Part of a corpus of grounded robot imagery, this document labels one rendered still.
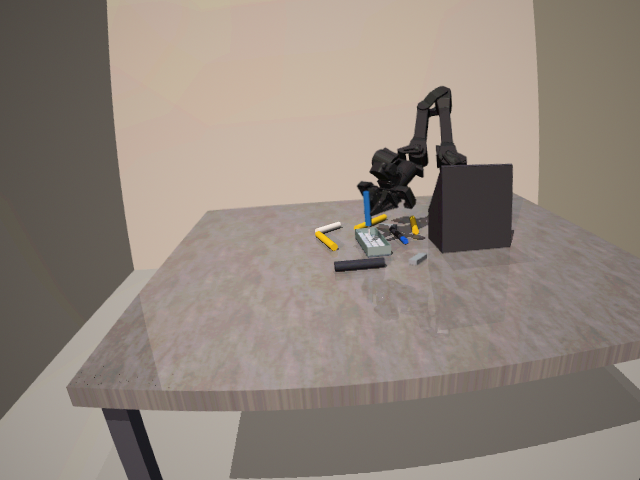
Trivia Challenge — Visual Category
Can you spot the grey keyboard with white letter keys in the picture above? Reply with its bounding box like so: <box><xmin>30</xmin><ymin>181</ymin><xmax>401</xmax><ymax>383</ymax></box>
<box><xmin>355</xmin><ymin>227</ymin><xmax>391</xmax><ymax>258</ymax></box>

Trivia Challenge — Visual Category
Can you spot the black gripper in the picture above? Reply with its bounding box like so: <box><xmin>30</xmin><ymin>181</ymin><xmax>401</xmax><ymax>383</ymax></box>
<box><xmin>357</xmin><ymin>170</ymin><xmax>416</xmax><ymax>216</ymax></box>

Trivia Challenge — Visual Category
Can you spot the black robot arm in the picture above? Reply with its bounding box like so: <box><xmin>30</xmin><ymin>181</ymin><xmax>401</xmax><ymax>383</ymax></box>
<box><xmin>369</xmin><ymin>86</ymin><xmax>467</xmax><ymax>185</ymax></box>

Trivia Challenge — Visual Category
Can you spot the white cylinder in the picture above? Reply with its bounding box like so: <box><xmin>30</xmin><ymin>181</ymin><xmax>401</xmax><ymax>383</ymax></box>
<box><xmin>315</xmin><ymin>222</ymin><xmax>341</xmax><ymax>233</ymax></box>

